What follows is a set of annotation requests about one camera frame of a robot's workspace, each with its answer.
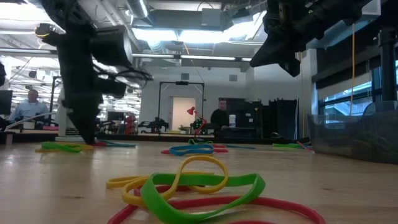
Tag yellow hanging cord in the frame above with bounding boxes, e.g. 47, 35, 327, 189
349, 23, 356, 116

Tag grey ceiling box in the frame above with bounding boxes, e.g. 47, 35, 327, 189
201, 7, 222, 27

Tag black cabinet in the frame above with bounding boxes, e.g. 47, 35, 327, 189
268, 98, 299, 141
225, 98, 264, 139

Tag grey translucent plastic bin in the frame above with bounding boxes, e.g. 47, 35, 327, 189
307, 108, 398, 165

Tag black rig post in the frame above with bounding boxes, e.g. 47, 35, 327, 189
377, 26, 398, 103

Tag green rubber band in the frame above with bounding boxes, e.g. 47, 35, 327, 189
271, 142, 304, 151
40, 141, 84, 154
187, 138, 215, 146
141, 172, 267, 224

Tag black gantry frame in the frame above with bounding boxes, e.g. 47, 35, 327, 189
157, 80, 206, 135

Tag seated person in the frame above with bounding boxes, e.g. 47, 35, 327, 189
8, 89, 50, 125

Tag black monitor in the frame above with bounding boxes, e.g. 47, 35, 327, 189
0, 90, 14, 116

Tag red tool cart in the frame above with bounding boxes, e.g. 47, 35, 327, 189
124, 113, 138, 136

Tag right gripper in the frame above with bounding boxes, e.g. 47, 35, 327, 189
249, 0, 315, 78

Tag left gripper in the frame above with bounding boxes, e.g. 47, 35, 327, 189
46, 26, 127, 146

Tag silver ventilation duct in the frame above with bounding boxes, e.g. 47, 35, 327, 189
126, 0, 150, 19

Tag linear ceiling light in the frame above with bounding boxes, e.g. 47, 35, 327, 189
132, 52, 253, 63
0, 47, 58, 56

